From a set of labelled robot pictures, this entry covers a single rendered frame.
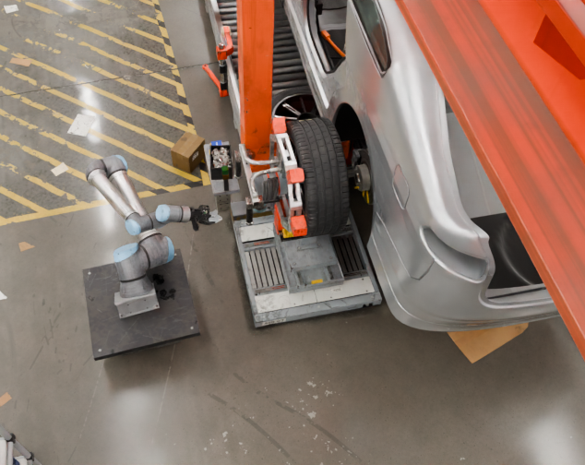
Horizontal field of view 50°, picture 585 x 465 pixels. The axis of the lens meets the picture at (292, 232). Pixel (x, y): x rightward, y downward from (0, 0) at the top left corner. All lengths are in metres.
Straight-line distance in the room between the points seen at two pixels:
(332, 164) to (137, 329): 1.46
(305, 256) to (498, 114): 3.18
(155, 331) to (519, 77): 3.01
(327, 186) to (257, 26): 0.87
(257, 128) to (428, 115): 1.32
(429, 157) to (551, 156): 1.79
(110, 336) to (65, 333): 0.49
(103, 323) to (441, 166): 2.14
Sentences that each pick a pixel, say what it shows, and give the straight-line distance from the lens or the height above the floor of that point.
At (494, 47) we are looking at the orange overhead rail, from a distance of 1.01.
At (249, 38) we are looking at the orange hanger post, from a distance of 3.30.
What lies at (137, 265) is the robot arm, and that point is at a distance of 3.63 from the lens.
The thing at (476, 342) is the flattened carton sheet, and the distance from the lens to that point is 4.18.
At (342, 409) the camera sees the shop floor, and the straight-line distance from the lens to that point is 3.83.
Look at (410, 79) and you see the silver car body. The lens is 2.84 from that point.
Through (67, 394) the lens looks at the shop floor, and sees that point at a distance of 3.99.
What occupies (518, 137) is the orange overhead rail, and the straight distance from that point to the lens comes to 0.88.
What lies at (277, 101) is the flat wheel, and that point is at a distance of 4.50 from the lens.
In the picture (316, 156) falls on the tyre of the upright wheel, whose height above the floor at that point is 1.16.
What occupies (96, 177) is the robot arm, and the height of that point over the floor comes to 0.76.
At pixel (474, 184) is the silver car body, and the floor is 0.96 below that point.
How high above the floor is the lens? 3.58
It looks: 55 degrees down
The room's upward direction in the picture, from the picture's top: 5 degrees clockwise
